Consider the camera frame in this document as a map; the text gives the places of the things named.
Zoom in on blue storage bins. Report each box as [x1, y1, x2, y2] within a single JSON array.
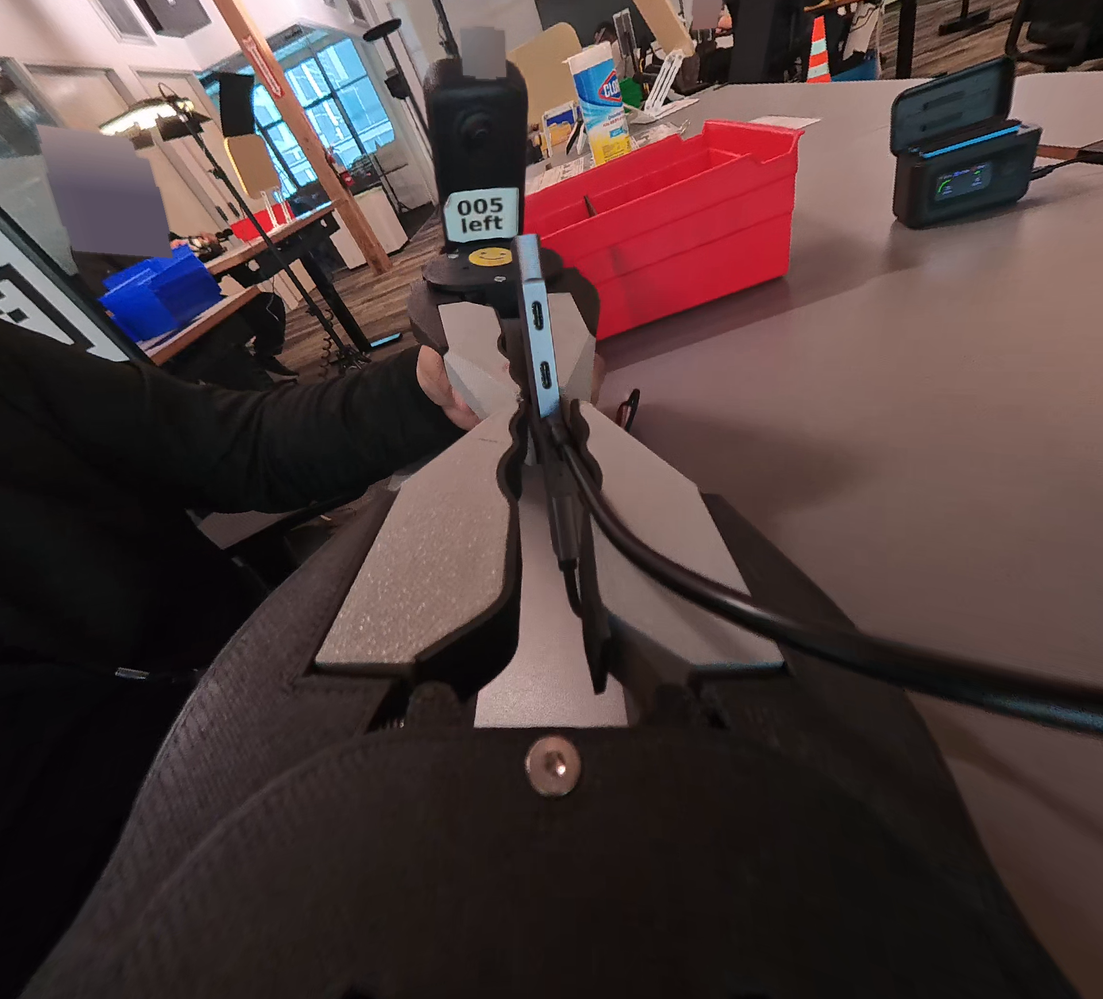
[[101, 248, 227, 345]]

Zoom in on red plastic bin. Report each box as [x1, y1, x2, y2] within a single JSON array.
[[521, 121, 804, 342]]

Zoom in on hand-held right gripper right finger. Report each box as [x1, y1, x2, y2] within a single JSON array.
[[561, 402, 787, 693]]

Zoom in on thick black cable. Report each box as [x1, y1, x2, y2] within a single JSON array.
[[538, 410, 1103, 742]]

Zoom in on blue and black device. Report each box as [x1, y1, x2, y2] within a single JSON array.
[[890, 57, 1046, 232]]

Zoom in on white wipes canister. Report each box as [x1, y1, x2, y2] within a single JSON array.
[[566, 43, 635, 166]]

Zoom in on grey usb hub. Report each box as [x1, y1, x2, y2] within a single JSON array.
[[514, 234, 568, 425]]

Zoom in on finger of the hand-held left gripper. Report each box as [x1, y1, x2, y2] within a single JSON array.
[[549, 293, 599, 418], [438, 302, 522, 425]]

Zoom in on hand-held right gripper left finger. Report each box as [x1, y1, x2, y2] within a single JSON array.
[[314, 402, 525, 681]]

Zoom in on black and white marker board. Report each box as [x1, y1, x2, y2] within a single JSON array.
[[1, 207, 139, 366]]

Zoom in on person's left hand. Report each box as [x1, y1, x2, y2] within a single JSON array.
[[414, 345, 484, 433]]

